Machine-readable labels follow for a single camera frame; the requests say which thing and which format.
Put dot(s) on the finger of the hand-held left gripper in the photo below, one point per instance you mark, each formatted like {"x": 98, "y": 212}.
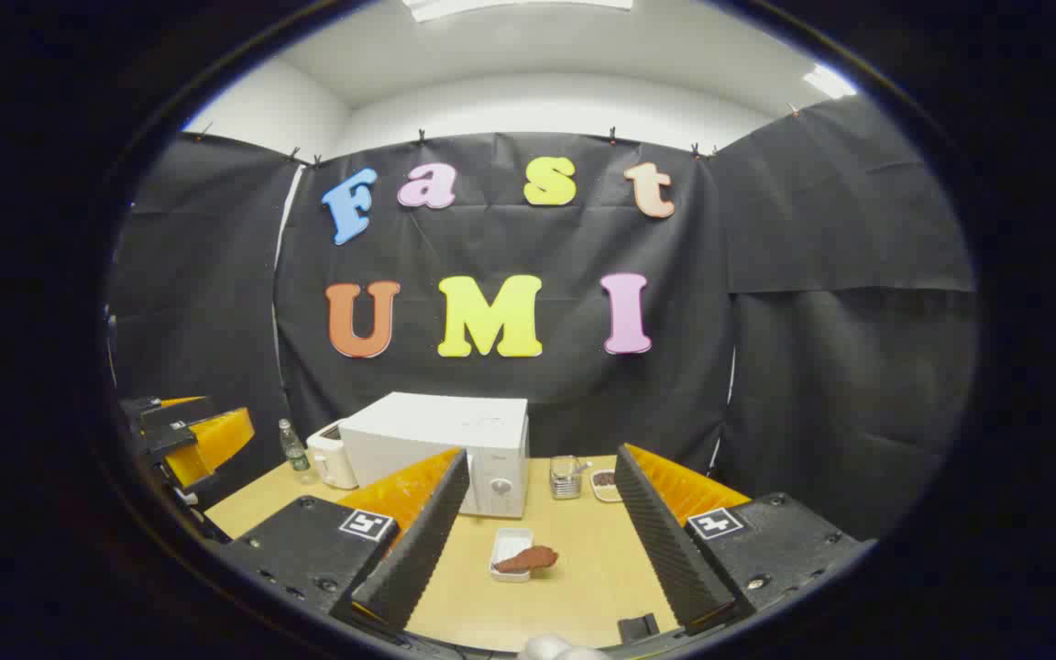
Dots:
{"x": 175, "y": 412}
{"x": 216, "y": 440}

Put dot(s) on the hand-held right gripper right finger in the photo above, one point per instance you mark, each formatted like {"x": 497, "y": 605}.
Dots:
{"x": 665, "y": 550}

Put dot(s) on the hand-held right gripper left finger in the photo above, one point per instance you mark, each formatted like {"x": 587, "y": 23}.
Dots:
{"x": 418, "y": 550}

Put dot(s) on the white microwave oven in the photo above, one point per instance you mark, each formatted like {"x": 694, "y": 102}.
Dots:
{"x": 418, "y": 440}

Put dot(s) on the brown meat slice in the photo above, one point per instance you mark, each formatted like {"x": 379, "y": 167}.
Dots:
{"x": 528, "y": 559}

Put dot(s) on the clear plastic water bottle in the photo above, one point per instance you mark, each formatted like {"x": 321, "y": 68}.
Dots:
{"x": 292, "y": 449}

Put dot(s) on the small black clip block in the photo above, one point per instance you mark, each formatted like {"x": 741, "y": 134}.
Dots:
{"x": 638, "y": 629}

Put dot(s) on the white divided plate with beans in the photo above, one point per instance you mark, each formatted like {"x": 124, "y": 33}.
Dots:
{"x": 605, "y": 484}

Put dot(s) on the white rectangular tray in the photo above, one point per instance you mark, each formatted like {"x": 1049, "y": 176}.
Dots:
{"x": 508, "y": 541}

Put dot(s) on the white toaster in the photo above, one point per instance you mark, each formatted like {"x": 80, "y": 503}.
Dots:
{"x": 331, "y": 458}

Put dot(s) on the black backdrop cloth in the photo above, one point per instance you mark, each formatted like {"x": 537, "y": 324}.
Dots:
{"x": 766, "y": 275}

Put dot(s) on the ceiling light panel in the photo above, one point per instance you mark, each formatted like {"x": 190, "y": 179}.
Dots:
{"x": 510, "y": 5}
{"x": 829, "y": 82}

